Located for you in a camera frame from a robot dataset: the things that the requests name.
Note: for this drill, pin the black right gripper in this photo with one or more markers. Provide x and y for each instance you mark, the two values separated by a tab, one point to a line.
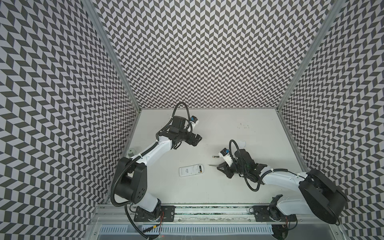
229	169

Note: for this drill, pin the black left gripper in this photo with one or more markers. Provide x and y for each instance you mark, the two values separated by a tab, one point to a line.
191	141

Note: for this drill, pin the white battery cover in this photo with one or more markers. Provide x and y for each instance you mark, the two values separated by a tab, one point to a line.
242	144

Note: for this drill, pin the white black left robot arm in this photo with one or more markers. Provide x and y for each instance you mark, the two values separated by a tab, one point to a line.
130	181

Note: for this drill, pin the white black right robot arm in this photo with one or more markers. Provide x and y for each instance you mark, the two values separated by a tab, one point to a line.
319	195

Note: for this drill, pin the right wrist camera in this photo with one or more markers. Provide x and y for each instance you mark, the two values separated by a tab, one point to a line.
225	154

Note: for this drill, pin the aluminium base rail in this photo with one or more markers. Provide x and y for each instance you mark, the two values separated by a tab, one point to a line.
185	214

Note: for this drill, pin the aluminium corner post left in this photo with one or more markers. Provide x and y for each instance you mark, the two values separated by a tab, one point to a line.
94	18

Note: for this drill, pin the aluminium corner post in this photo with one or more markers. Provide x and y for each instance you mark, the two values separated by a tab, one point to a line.
94	18
329	20

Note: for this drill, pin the aluminium corner post right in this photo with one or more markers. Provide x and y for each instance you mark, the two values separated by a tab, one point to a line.
329	20

